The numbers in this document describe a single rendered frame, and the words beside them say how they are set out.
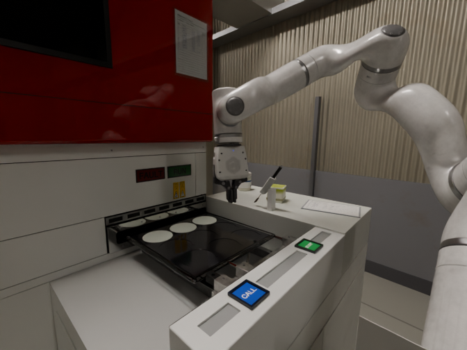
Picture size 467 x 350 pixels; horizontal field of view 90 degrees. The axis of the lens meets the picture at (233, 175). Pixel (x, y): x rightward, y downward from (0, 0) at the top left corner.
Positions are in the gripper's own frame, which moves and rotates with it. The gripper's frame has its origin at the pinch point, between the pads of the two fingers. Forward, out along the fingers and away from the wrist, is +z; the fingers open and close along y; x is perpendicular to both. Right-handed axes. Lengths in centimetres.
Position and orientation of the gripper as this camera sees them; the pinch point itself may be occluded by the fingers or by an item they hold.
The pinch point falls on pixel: (231, 195)
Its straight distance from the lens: 71.9
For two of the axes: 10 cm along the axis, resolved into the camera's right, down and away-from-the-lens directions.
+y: 9.3, -0.8, 3.6
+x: -3.7, -0.5, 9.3
